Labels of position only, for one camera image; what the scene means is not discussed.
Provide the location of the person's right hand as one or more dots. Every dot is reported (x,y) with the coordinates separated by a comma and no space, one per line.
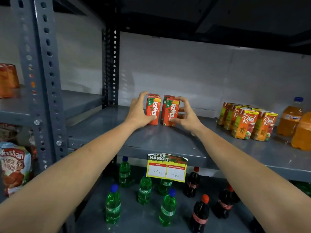
(190,118)

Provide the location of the person's left hand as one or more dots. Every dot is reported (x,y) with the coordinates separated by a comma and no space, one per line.
(137,111)

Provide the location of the person's left thumb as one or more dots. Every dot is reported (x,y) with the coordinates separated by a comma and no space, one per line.
(150,118)

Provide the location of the person's right thumb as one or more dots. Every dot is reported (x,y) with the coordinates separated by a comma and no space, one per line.
(176,121)

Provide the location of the red juice carton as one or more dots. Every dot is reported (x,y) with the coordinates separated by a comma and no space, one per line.
(153,109)
(153,95)
(168,97)
(171,111)

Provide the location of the person's right forearm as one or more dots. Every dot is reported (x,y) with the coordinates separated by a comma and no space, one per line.
(247,177)

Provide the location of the person's left forearm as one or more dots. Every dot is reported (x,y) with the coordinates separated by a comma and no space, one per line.
(73,174)

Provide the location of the grey metal shelf board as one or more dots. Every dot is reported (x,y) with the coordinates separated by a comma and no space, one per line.
(136,217)
(145,139)
(77,100)

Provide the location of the yellow paper price tag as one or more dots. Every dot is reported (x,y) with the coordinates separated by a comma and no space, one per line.
(167,168)

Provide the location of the green soda bottle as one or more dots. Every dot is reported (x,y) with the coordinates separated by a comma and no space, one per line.
(144,191)
(168,209)
(124,173)
(113,206)
(165,186)

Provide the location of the dark cola bottle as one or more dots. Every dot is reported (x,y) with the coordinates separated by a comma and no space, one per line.
(224,202)
(199,215)
(192,183)

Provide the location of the group of orange juice cartons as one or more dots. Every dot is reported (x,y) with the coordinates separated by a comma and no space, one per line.
(245,123)

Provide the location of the dark metal shelf board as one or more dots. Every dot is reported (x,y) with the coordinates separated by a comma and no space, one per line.
(170,12)

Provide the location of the orange soda bottle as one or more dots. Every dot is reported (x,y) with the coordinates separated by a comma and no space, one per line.
(302,133)
(289,118)

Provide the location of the dark snack packet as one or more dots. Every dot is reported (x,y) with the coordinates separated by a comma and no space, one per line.
(8,132)

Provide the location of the red and white snack bag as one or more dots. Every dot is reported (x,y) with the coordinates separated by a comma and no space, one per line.
(14,167)

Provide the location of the dark slotted metal upright post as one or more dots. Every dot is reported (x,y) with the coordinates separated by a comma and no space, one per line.
(109,70)

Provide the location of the grey slotted metal upright post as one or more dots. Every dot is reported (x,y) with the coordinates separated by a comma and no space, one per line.
(36,58)

